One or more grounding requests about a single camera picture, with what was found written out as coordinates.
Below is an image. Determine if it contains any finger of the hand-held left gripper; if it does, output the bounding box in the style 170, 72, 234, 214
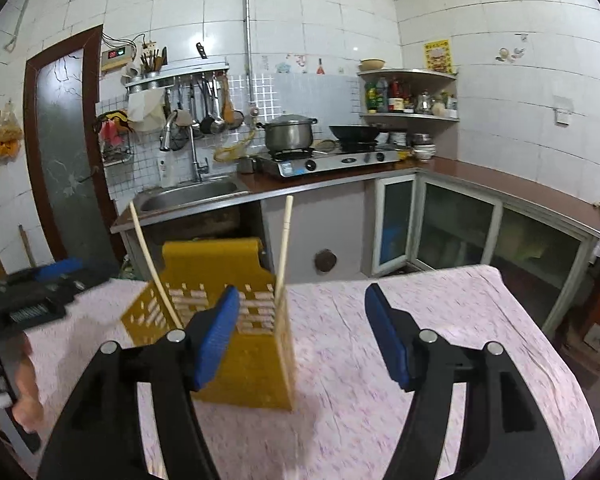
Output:
0, 286, 80, 334
2, 258, 112, 293

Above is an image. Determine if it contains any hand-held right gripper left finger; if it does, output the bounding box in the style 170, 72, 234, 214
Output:
37, 285, 242, 480

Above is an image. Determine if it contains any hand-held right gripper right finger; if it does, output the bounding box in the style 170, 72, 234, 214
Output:
364, 282, 566, 480

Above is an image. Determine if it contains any yellow plastic utensil holder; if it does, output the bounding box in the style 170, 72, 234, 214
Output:
120, 237, 297, 412

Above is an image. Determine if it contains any row of hanging kitchen utensils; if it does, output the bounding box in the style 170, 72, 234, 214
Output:
167, 72, 246, 136

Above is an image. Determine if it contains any person's left hand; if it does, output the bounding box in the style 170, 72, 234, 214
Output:
9, 337, 45, 433

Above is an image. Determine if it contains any hanging orange plastic bag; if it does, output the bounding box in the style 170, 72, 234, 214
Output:
0, 102, 25, 163

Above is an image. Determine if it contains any cream chopstick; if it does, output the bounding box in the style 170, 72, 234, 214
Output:
273, 196, 295, 308
129, 201, 185, 331

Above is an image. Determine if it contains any brown framed glass door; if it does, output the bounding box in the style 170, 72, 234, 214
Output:
22, 25, 126, 281

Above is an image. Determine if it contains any glass door base cabinet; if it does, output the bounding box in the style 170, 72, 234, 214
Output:
372, 170, 600, 331

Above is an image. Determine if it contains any white soap bottle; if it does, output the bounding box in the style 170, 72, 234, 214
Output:
158, 152, 177, 190

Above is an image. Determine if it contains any steel sink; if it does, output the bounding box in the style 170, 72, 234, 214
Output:
132, 175, 251, 216

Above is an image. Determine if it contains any steel faucet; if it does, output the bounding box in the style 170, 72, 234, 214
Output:
159, 110, 212, 183

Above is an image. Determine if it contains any hanging white cloth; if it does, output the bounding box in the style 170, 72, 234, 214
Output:
126, 89, 167, 133

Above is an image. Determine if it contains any steel gas stove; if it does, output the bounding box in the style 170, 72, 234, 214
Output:
257, 140, 402, 179

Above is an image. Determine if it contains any stack of small bowls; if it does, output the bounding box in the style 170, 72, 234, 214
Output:
412, 132, 437, 162

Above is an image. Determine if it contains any black wok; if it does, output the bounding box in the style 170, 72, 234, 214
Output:
327, 124, 382, 143

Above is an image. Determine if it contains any steel cooking pot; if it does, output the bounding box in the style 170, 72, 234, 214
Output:
256, 114, 318, 153

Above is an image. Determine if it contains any steel cutlery cup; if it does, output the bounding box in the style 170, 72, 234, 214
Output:
139, 45, 168, 78

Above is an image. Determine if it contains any steel corner shelf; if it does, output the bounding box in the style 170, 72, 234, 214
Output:
356, 67, 461, 123

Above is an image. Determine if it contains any grey vertical pipe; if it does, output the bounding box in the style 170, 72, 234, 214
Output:
244, 0, 253, 116

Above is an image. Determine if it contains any wire basket with coloured cloths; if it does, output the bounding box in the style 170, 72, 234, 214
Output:
97, 110, 135, 166

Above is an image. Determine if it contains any yellow hose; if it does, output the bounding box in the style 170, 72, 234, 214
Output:
215, 125, 258, 163

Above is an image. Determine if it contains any beige digital wall controller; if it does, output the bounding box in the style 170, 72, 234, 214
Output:
100, 45, 140, 72

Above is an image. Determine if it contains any steel wall rack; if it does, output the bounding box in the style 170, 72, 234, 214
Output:
122, 60, 231, 93

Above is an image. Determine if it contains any yellow wall poster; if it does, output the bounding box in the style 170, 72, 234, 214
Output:
423, 38, 453, 75

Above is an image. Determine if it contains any white wall switch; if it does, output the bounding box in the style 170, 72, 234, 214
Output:
554, 95, 575, 126

